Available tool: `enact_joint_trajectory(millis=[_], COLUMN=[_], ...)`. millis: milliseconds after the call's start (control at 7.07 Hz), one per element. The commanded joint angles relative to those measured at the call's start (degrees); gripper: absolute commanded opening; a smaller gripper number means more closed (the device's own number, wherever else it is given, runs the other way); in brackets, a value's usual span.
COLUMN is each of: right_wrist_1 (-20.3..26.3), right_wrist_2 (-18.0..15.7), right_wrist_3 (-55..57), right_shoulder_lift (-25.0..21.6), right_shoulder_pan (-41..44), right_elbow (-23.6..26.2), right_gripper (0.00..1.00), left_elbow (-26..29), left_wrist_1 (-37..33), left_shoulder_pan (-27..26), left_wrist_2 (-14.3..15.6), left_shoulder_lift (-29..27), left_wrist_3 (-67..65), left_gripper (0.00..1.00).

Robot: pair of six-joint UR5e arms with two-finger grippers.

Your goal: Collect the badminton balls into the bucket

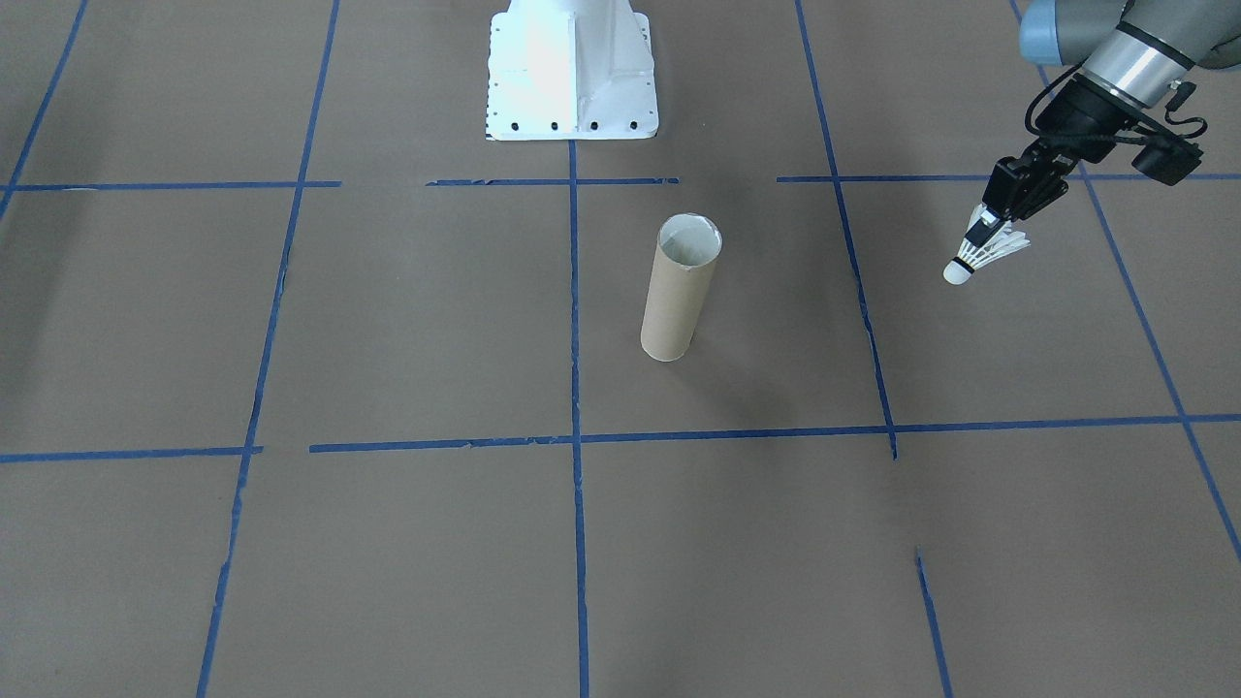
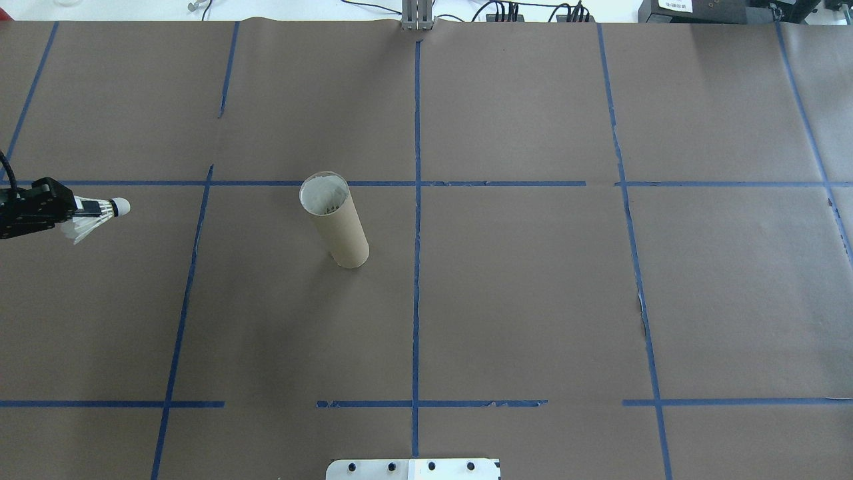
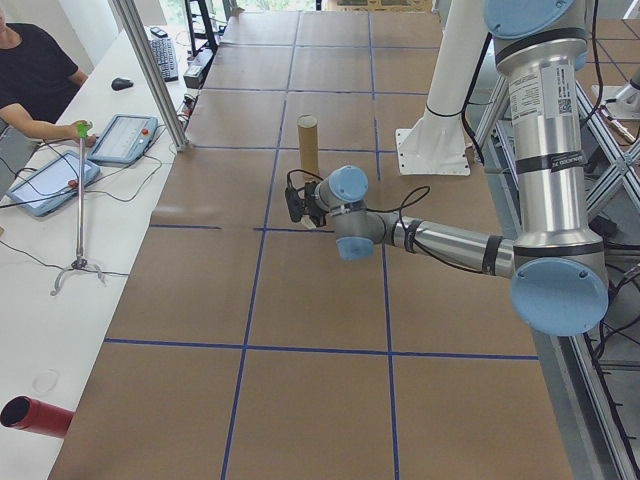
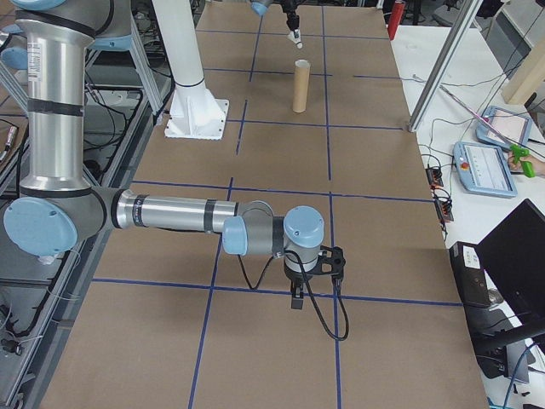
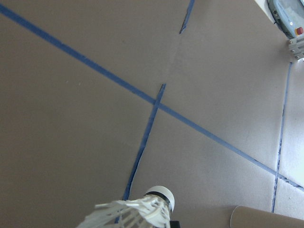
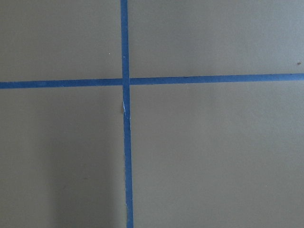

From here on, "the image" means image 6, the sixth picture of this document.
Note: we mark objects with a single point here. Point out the blue tape strip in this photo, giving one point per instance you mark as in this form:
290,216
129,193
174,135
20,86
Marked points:
126,47
213,78

